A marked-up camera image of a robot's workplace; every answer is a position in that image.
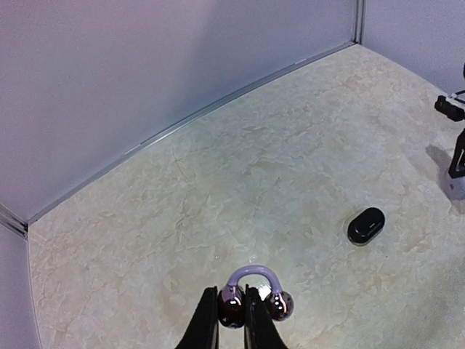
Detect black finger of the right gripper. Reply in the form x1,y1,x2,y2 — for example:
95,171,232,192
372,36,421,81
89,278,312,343
448,129,465,178

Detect purple silver earbud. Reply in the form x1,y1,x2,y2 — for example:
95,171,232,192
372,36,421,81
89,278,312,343
217,265,294,329

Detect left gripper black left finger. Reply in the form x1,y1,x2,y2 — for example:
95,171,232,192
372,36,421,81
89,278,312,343
176,286,219,349

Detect blue-grey oval charging case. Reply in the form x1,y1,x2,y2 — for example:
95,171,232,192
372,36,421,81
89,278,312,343
445,169,465,201

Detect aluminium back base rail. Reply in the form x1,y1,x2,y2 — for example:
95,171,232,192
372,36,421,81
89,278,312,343
25,40,355,223

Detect aluminium right corner post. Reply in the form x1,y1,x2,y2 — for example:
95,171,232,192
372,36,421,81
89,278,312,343
352,0,366,44

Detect black earbud charging case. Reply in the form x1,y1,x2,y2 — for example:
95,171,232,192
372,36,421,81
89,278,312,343
347,207,386,246

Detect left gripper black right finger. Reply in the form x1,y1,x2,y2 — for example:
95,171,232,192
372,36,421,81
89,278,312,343
244,285,288,349

